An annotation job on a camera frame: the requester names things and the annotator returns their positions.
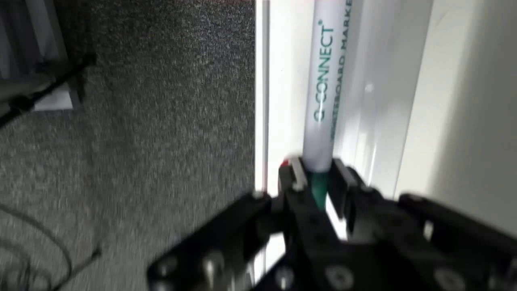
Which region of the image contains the grey metal frame base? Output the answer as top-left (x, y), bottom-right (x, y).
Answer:
top-left (0, 0), bottom-right (75, 112)

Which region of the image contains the thin black floor cable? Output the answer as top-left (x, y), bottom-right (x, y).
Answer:
top-left (0, 204), bottom-right (104, 291)

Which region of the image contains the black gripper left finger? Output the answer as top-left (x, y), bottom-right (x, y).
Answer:
top-left (148, 159), bottom-right (353, 291)

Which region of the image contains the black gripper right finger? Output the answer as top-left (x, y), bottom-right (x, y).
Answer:
top-left (329, 159), bottom-right (517, 291)

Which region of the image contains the green whiteboard marker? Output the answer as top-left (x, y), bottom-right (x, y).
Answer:
top-left (301, 0), bottom-right (361, 209)

